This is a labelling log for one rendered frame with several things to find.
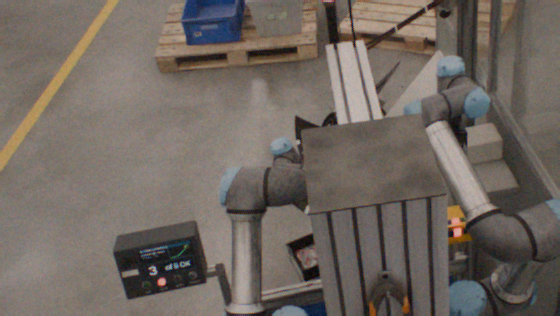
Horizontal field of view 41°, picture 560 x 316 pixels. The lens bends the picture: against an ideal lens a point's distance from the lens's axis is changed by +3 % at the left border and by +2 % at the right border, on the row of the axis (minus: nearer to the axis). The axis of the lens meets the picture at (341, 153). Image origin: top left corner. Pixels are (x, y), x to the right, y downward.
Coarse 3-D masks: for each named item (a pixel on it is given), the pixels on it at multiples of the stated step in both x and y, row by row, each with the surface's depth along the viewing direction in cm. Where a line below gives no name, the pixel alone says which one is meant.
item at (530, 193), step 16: (448, 32) 377; (448, 48) 383; (512, 144) 307; (512, 160) 311; (528, 176) 294; (528, 192) 298; (512, 208) 324; (544, 272) 299; (544, 288) 303; (544, 304) 307
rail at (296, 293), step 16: (464, 256) 271; (448, 272) 275; (464, 272) 275; (288, 288) 267; (304, 288) 267; (320, 288) 266; (224, 304) 265; (272, 304) 267; (288, 304) 269; (304, 304) 270
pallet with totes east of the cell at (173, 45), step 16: (304, 0) 590; (176, 16) 588; (304, 16) 569; (176, 32) 569; (256, 32) 557; (304, 32) 554; (160, 48) 552; (176, 48) 550; (192, 48) 548; (208, 48) 546; (224, 48) 543; (240, 48) 541; (256, 48) 540; (272, 48) 540; (304, 48) 541; (160, 64) 548; (176, 64) 549; (192, 64) 554; (208, 64) 552; (224, 64) 550; (240, 64) 549; (256, 64) 549
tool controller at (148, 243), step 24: (120, 240) 241; (144, 240) 239; (168, 240) 237; (192, 240) 238; (120, 264) 238; (144, 264) 239; (168, 264) 240; (192, 264) 241; (144, 288) 243; (168, 288) 244
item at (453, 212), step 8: (448, 208) 261; (456, 208) 261; (448, 216) 258; (456, 216) 258; (464, 216) 257; (456, 224) 255; (464, 224) 255; (448, 240) 258; (456, 240) 259; (464, 240) 259
